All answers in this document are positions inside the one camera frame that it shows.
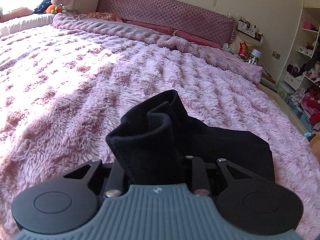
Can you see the pink fluffy blanket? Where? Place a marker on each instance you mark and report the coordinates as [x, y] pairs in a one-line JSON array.
[[66, 85]]

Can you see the red snack bag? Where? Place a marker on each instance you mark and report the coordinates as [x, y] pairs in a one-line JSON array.
[[243, 51]]

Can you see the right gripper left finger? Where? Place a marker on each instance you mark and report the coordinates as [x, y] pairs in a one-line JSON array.
[[113, 183]]

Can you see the dark blue plush toy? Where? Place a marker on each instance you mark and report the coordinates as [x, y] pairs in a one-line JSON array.
[[41, 9]]

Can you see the quilted mauve headboard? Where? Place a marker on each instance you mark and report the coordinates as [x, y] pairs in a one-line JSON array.
[[194, 20]]

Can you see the orange plush toy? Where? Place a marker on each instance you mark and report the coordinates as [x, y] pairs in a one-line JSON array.
[[54, 9]]

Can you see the dark navy pants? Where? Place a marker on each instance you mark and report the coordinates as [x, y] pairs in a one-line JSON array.
[[155, 138]]

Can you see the floral pink pillow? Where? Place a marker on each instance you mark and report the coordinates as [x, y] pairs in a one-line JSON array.
[[104, 16]]

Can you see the pink long bolster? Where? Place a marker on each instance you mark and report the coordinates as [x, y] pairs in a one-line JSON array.
[[17, 13]]

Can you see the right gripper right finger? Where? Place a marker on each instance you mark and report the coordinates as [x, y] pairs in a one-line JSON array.
[[199, 183]]

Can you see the white open wardrobe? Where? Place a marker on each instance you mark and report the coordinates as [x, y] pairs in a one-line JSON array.
[[296, 74]]

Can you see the white wall shelf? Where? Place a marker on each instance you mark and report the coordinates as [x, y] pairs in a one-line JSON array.
[[249, 33]]

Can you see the large brown teddy bear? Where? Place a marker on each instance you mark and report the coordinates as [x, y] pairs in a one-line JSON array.
[[315, 144]]

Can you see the white bedside lamp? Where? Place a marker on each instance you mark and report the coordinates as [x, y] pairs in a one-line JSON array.
[[255, 56]]

